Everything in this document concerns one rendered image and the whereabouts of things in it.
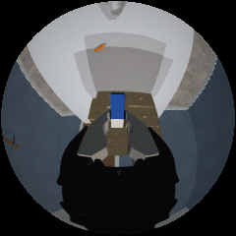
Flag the blue and white eraser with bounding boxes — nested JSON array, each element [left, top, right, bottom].
[[110, 92, 126, 128]]

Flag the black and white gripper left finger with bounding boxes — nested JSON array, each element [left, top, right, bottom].
[[57, 110, 111, 186]]

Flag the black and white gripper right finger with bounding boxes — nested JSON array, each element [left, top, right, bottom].
[[124, 110, 179, 184]]

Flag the brown wooden drawer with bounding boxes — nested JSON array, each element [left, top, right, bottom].
[[126, 92, 154, 108], [88, 98, 129, 128], [153, 128, 160, 136], [105, 129, 128, 152], [97, 91, 123, 98], [129, 107, 159, 127]]

